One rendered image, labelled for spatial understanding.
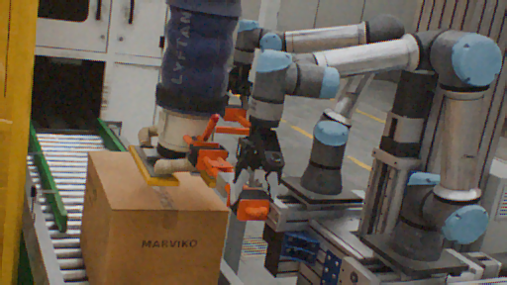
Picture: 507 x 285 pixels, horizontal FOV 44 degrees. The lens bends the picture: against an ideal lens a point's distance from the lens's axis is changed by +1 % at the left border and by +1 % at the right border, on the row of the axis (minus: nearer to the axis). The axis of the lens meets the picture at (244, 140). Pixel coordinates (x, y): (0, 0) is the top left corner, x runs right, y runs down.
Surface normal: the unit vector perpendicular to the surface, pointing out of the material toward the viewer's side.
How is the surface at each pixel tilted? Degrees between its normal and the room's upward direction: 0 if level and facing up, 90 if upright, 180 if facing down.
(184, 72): 75
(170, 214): 90
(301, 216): 90
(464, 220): 97
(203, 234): 90
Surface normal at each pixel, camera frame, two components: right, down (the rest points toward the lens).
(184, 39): -0.17, -0.13
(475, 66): 0.26, 0.16
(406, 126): 0.44, 0.30
